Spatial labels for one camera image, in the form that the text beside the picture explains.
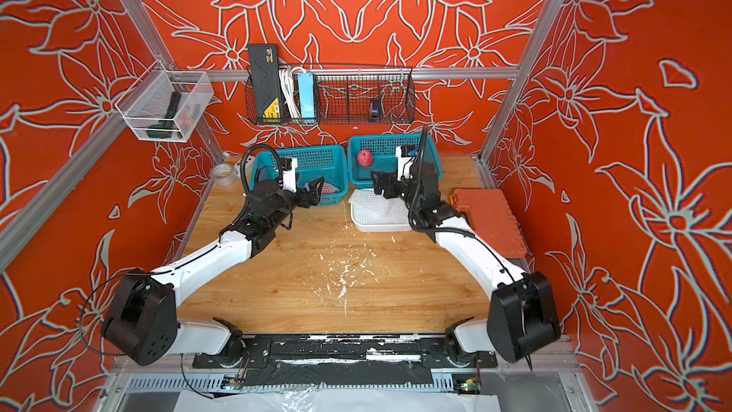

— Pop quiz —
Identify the teal basket with netted apples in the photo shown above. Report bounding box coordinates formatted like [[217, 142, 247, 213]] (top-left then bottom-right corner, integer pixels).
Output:
[[249, 145, 349, 206]]

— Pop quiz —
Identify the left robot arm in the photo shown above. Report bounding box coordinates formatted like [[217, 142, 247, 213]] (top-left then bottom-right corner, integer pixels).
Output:
[[101, 179, 325, 367]]

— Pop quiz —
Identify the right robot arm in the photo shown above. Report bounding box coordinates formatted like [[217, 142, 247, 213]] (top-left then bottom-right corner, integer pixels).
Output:
[[371, 162, 560, 362]]

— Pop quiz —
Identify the teal basket for bare apples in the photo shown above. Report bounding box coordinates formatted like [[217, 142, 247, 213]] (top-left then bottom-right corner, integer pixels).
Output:
[[346, 134, 421, 189]]

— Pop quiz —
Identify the white plastic tub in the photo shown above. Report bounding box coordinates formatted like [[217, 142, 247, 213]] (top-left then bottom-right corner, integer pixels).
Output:
[[348, 187, 422, 234]]

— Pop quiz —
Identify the orange tool case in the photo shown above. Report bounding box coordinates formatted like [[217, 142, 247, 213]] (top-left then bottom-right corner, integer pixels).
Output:
[[450, 189, 528, 259]]

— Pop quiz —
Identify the small black device in basket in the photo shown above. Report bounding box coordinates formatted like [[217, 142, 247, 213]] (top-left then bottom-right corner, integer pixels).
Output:
[[368, 97, 383, 123]]

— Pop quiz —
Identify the clear tape roll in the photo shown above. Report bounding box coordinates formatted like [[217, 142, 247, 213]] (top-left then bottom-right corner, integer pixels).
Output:
[[210, 163, 239, 187]]

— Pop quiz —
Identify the light blue power bank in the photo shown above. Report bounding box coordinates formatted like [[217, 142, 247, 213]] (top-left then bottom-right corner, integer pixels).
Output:
[[297, 72, 316, 120]]

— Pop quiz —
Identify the black box device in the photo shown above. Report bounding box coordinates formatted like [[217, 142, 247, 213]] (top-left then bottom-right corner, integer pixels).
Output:
[[248, 44, 283, 124]]

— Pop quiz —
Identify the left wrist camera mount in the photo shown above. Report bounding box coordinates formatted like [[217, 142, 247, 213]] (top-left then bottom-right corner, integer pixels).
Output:
[[279, 156, 297, 193]]

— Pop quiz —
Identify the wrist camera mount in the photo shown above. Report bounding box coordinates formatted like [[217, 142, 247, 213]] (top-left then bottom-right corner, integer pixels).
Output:
[[396, 145, 417, 180], [279, 156, 297, 193]]

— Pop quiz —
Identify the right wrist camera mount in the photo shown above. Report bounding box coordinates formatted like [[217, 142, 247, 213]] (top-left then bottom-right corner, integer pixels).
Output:
[[396, 145, 417, 180]]

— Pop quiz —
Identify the black wire wall basket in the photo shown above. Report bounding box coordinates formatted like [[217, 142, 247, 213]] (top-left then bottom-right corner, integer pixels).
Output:
[[244, 64, 417, 126]]

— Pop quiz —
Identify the white coiled cable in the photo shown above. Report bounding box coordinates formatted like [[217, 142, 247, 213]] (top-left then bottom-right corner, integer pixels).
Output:
[[278, 67, 304, 121]]

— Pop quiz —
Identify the dark green handled tool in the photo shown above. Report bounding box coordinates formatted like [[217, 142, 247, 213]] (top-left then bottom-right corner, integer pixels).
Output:
[[146, 91, 181, 139]]

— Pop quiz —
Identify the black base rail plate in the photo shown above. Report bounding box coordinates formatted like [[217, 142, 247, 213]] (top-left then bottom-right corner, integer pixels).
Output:
[[192, 334, 498, 394]]

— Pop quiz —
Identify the clear acrylic wall box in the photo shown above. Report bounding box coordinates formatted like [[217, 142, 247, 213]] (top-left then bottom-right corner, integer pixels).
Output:
[[114, 60, 214, 143]]

